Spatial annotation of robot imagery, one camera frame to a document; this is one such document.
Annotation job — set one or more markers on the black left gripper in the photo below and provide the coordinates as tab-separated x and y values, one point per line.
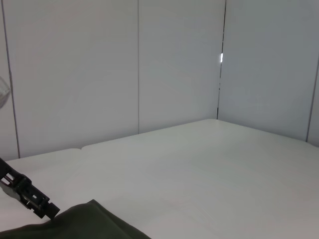
7	178

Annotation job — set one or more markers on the dark green shirt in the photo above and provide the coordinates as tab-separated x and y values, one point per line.
82	221

